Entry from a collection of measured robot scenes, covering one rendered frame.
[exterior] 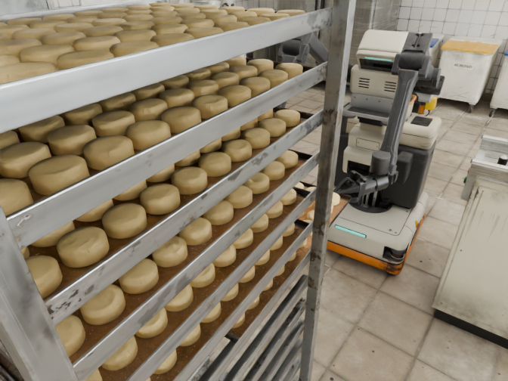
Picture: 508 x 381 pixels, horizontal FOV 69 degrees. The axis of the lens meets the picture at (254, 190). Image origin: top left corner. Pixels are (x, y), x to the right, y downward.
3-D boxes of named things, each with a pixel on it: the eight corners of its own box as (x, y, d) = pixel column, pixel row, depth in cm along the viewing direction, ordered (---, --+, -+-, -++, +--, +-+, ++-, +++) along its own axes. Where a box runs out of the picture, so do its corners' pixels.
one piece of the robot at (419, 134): (342, 185, 273) (357, 69, 229) (419, 207, 247) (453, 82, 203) (323, 207, 249) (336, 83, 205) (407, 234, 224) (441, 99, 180)
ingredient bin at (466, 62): (426, 106, 467) (441, 42, 427) (439, 94, 510) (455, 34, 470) (473, 115, 439) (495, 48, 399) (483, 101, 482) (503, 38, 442)
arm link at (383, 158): (397, 178, 128) (372, 172, 132) (403, 147, 122) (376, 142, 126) (388, 193, 119) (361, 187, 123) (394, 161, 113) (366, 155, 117)
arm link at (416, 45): (437, 25, 117) (404, 23, 122) (425, 67, 118) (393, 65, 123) (441, 72, 157) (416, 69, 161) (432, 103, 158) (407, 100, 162)
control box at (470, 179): (477, 178, 175) (487, 151, 168) (468, 201, 158) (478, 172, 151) (469, 175, 177) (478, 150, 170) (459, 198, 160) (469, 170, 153)
